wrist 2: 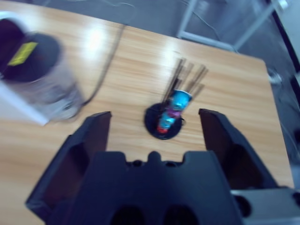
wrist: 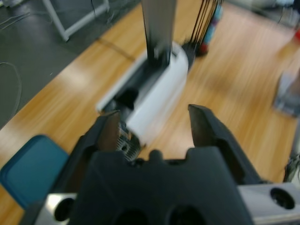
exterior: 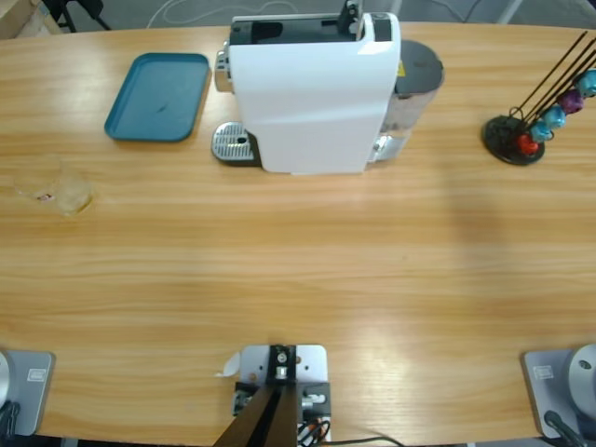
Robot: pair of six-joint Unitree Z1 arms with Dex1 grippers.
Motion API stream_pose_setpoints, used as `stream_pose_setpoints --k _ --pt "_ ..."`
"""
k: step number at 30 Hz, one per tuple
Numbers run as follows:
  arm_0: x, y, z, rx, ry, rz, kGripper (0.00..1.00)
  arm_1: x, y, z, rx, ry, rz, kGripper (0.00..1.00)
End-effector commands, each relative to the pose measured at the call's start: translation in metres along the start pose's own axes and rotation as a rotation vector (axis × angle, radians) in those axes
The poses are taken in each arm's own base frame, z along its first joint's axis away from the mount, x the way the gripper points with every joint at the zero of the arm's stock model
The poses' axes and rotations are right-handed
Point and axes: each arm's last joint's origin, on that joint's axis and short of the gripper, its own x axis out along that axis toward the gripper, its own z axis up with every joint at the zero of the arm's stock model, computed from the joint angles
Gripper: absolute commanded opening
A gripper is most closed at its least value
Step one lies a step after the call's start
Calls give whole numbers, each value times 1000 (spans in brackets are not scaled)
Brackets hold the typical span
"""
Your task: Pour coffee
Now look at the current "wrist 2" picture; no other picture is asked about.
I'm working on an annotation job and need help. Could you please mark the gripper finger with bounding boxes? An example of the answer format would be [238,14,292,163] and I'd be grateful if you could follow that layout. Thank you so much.
[25,111,112,218]
[199,109,279,190]

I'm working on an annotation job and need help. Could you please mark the white capsule coffee machine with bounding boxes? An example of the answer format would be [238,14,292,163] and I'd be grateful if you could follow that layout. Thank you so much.
[0,10,51,127]

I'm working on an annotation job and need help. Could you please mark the clear water tank dark lid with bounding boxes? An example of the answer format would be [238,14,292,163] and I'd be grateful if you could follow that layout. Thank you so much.
[4,32,83,122]

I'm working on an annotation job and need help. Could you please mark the black capsule holder with rods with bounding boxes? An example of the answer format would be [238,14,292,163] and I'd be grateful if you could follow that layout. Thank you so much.
[144,57,209,141]

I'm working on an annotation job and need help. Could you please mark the black machine power cable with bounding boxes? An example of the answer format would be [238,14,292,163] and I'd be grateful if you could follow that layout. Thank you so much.
[81,22,126,106]

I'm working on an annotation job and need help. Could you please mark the white metal frame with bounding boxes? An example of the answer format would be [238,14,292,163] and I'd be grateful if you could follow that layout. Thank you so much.
[177,0,277,51]

